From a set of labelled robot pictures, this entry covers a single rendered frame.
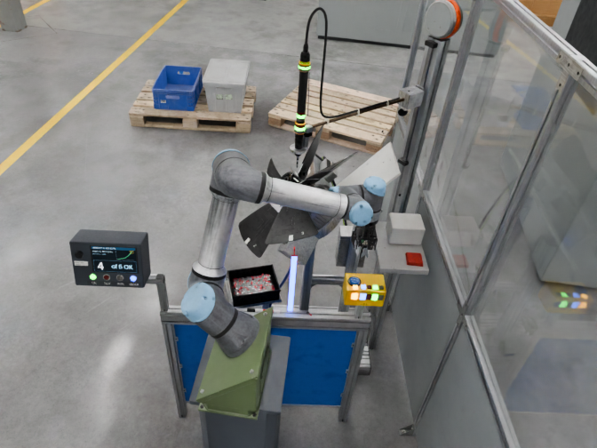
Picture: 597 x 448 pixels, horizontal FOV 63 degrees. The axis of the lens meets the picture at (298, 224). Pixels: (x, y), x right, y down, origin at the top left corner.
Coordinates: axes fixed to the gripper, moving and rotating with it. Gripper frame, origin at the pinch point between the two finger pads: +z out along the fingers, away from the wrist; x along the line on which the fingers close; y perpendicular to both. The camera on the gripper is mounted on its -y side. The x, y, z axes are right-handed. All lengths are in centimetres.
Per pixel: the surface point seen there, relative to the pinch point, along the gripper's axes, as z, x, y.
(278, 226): 5.4, -31.7, -20.4
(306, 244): 23.0, -18.2, -29.5
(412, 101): -32, 26, -68
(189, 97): 92, -123, -312
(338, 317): 36.8, -4.0, 1.4
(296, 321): 39.5, -22.2, 1.9
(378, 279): 15.6, 9.8, -1.7
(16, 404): 123, -166, -2
